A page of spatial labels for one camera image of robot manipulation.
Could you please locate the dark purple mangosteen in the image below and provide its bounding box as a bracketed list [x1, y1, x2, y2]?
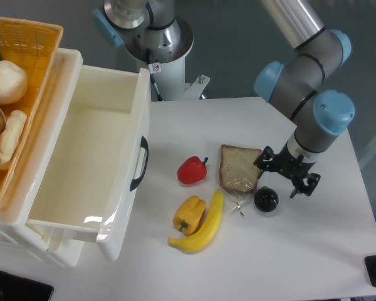
[254, 186, 279, 213]

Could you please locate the black device bottom left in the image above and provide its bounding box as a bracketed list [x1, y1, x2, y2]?
[0, 270, 54, 301]

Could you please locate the black cable on pedestal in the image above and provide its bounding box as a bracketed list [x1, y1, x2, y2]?
[145, 48, 164, 102]

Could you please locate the white plastic drawer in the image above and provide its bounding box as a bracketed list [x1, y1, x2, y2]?
[29, 66, 151, 261]

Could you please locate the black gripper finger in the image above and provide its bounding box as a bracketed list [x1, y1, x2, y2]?
[290, 173, 320, 198]
[253, 145, 275, 179]

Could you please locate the long white bread roll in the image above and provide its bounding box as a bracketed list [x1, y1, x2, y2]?
[0, 110, 27, 170]

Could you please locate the round white bun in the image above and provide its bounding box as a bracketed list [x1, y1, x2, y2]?
[0, 60, 28, 105]

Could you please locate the white plastic drawer cabinet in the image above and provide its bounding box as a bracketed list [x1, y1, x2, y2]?
[0, 48, 83, 267]

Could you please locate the yellow banana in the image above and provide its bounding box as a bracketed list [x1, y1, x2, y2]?
[167, 189, 224, 253]

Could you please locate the orange plastic basket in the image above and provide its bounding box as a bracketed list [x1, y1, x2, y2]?
[0, 17, 63, 203]

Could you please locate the yellow bell pepper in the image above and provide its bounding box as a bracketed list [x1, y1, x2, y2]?
[172, 196, 206, 236]

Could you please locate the red bell pepper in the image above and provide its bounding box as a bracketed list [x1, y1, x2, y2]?
[177, 156, 208, 184]

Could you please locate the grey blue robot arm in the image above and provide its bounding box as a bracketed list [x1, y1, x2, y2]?
[93, 1, 355, 195]

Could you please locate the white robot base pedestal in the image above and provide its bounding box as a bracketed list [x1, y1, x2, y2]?
[126, 16, 210, 102]

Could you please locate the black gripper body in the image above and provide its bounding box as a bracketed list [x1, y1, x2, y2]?
[274, 147, 315, 180]

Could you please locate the bread slice in plastic bag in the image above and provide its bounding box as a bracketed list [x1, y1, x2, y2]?
[219, 144, 262, 217]

